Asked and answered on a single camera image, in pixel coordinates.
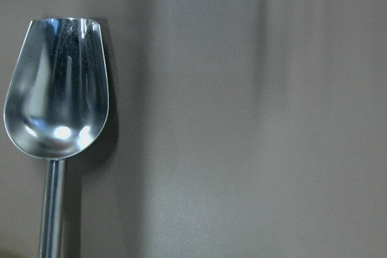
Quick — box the metal ice scoop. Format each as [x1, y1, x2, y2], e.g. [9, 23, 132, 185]
[4, 18, 109, 257]

